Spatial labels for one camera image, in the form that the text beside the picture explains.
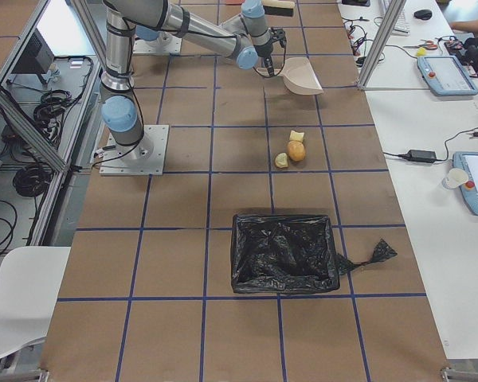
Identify orange handled scissors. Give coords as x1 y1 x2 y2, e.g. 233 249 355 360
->
404 40 438 50

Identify bin with black trash bag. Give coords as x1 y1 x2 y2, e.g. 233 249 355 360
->
230 214 397 294

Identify whole yellow potato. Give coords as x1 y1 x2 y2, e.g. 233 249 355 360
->
287 140 306 162

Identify far blue teach pendant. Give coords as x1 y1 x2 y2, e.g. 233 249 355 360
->
417 56 478 96

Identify cream hand brush black bristles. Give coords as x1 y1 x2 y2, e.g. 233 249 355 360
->
261 0 296 18

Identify white paper cup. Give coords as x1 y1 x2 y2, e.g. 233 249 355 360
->
441 167 469 189

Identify near blue teach pendant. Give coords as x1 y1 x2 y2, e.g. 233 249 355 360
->
453 151 478 216

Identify beige plastic dustpan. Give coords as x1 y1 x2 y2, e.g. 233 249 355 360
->
274 57 323 96

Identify blue teach pendant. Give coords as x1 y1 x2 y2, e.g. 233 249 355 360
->
453 151 478 216
417 56 478 96

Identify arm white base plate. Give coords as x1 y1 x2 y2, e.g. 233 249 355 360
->
133 33 182 56
99 125 170 176

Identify black power adapter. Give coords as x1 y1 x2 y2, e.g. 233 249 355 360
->
406 149 437 163

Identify aluminium frame post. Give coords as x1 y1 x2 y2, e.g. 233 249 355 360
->
357 0 406 91

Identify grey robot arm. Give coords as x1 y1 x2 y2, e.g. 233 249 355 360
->
101 1 286 147

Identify cut potato piece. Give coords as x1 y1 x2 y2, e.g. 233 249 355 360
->
274 152 289 169
289 131 304 142

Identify white chair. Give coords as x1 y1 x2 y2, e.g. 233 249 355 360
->
0 246 71 359

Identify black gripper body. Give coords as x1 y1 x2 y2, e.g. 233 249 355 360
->
269 27 287 49

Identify black computer mouse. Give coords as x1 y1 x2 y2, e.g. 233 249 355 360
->
413 9 433 21

